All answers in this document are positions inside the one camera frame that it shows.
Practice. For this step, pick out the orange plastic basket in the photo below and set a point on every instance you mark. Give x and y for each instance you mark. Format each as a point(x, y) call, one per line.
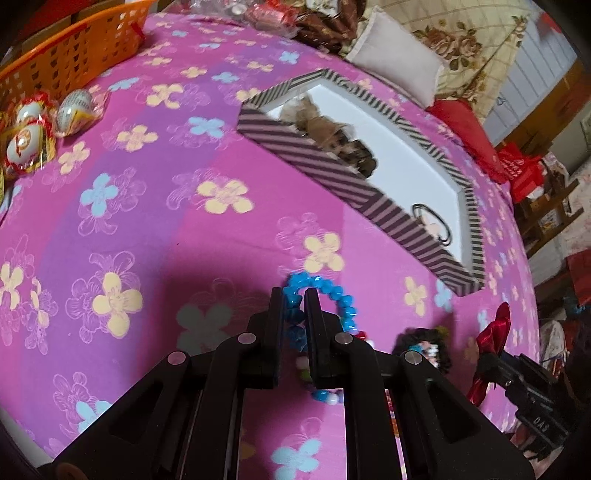
point(70, 59)

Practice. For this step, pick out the wrapped egg red foil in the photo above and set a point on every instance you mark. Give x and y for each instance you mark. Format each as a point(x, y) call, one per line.
point(29, 149)

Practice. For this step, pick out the red shopping bag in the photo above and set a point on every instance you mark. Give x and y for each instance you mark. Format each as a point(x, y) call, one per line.
point(525, 172)

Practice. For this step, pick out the wrapped egg upper red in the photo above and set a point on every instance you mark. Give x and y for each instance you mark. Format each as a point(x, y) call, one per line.
point(35, 108)

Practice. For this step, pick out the leopard print bow scrunchie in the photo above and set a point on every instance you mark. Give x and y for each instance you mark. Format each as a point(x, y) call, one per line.
point(333, 137)

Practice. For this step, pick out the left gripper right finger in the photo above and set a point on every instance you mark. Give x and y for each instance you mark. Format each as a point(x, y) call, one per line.
point(323, 349)

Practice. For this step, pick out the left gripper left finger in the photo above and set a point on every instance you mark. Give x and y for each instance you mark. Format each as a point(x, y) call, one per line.
point(263, 355)

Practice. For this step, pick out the red cushion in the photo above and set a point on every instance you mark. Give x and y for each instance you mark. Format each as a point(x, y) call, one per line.
point(460, 118)

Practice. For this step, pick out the black scrunchie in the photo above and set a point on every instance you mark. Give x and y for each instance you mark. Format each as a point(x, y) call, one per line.
point(431, 343)

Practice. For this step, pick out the wrapped egg silver foil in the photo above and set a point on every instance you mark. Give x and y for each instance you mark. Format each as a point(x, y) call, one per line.
point(78, 111)

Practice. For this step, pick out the clear plastic bag of sweets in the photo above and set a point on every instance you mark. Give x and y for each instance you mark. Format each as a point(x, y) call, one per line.
point(273, 17)

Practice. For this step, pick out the striped hexagonal tray box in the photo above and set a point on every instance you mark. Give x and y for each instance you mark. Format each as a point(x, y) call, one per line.
point(416, 196)

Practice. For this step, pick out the floral beige quilt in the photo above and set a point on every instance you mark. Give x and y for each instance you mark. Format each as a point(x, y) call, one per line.
point(477, 40)

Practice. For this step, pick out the white pillow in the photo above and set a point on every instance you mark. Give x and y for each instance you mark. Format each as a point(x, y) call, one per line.
point(388, 51)

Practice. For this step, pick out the pink floral bedspread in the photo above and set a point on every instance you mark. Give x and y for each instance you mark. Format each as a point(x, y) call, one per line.
point(161, 227)

